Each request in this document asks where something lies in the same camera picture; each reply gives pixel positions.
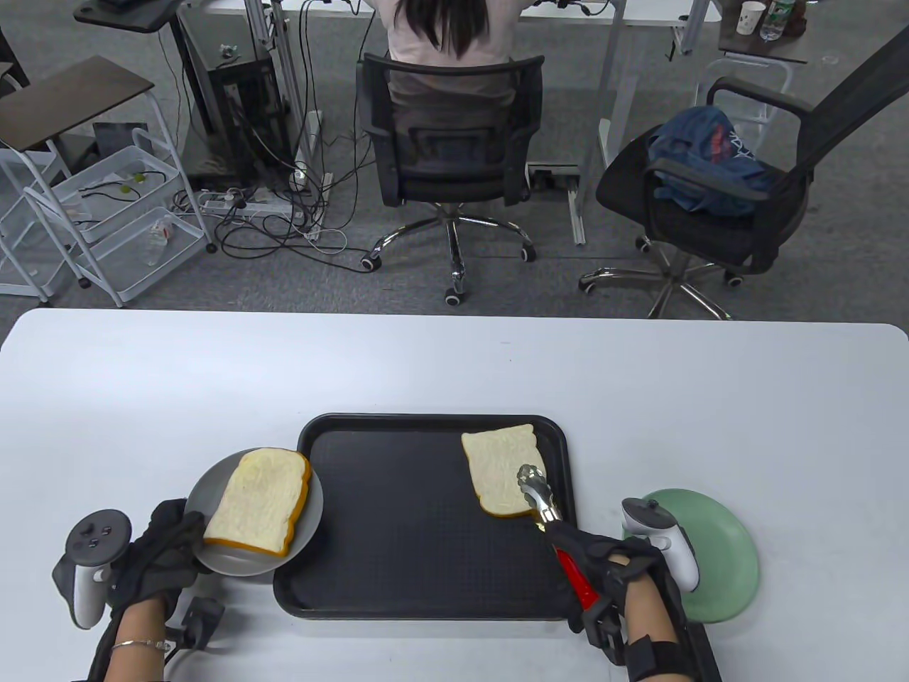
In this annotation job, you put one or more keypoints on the black food tray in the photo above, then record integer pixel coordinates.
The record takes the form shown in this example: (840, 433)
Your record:
(405, 526)

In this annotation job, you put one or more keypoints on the white background desk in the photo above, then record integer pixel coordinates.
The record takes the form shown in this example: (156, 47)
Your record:
(639, 11)

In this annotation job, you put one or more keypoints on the pale toast slice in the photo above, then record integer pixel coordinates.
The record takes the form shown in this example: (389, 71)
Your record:
(497, 462)

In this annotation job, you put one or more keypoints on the person's right forearm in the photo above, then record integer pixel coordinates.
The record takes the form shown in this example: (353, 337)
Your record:
(650, 614)

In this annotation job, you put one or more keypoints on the white metal stool frame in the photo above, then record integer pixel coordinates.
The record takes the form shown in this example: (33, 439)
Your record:
(746, 67)

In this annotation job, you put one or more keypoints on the blue clothing bundle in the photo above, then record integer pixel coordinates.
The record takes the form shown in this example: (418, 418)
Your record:
(710, 160)

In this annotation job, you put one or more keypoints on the grey metal plate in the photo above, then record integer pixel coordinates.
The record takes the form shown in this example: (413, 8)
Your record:
(312, 511)

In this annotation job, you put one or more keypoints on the black mesh office chair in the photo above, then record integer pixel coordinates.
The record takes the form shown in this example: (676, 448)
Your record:
(454, 156)

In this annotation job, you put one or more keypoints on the grey hand controller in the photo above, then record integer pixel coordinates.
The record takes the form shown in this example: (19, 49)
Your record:
(675, 550)
(96, 540)

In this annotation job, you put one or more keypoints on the dark-top small table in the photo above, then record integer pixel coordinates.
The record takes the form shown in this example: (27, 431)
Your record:
(763, 48)

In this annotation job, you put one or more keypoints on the green plate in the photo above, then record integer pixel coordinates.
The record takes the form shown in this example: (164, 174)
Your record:
(724, 547)

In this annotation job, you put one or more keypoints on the clear plastic water bottle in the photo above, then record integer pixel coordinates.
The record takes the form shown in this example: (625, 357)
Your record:
(774, 21)

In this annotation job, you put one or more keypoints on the black computer tower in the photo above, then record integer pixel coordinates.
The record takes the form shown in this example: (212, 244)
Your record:
(245, 121)

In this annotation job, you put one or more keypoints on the aluminium frame post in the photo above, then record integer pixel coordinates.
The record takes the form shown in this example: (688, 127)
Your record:
(280, 71)

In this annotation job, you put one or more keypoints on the person's left forearm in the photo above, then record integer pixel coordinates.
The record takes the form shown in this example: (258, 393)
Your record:
(138, 664)

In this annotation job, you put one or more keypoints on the empty plastic bottle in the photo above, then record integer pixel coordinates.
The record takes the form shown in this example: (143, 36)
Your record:
(158, 241)

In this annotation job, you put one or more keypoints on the person's right hand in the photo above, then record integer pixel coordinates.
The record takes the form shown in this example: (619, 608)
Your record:
(603, 561)

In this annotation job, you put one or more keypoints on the white paper cup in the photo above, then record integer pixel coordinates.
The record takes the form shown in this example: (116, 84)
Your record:
(750, 20)

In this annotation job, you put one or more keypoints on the black-top rolling stand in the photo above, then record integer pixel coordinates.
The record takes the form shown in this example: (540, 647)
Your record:
(124, 13)

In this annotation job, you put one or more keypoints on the black office chair with armrests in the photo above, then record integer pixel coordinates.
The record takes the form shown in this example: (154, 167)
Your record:
(710, 234)

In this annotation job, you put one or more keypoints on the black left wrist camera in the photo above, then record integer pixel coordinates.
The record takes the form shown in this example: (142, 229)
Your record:
(202, 618)

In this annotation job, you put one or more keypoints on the toast slice with orange crust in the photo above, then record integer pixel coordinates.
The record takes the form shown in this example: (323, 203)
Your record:
(259, 497)

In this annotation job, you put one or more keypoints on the white power strip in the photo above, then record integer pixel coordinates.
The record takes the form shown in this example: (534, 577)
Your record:
(263, 206)

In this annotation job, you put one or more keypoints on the person's left hand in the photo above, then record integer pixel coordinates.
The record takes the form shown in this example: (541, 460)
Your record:
(160, 554)

